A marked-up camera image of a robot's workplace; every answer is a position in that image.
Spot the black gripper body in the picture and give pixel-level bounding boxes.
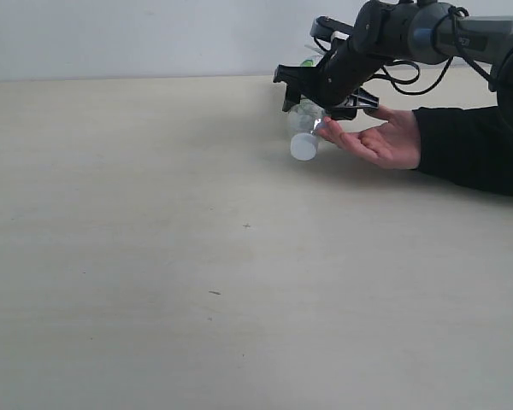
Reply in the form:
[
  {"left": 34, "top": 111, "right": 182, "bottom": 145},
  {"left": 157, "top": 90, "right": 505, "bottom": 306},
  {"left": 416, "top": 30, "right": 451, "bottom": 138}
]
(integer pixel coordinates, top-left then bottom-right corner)
[{"left": 316, "top": 46, "right": 385, "bottom": 108}]

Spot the green label clear bottle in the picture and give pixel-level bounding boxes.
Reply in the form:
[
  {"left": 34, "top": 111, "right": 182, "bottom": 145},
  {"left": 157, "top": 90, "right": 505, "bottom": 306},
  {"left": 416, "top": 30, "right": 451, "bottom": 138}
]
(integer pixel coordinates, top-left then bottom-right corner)
[{"left": 286, "top": 42, "right": 326, "bottom": 162}]

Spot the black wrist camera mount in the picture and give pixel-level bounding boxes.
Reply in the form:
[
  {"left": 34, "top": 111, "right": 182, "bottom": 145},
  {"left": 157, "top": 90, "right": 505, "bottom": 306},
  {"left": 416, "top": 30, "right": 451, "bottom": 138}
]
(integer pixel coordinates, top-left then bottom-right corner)
[{"left": 310, "top": 16, "right": 354, "bottom": 43}]

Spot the black sleeved forearm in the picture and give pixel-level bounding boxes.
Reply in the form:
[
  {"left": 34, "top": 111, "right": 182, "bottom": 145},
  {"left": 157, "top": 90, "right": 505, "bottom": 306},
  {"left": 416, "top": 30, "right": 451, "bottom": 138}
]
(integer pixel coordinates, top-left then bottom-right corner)
[{"left": 414, "top": 107, "right": 513, "bottom": 196}]

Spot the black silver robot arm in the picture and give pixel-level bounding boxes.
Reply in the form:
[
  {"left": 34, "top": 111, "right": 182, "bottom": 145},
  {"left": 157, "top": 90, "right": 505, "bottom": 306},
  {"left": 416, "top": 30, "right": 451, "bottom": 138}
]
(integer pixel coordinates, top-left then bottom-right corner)
[{"left": 274, "top": 1, "right": 513, "bottom": 132}]

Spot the person's open bare hand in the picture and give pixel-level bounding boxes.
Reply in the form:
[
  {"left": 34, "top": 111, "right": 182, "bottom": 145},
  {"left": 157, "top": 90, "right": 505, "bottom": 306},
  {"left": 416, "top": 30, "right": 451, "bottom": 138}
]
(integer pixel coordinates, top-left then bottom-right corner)
[{"left": 318, "top": 106, "right": 422, "bottom": 170}]

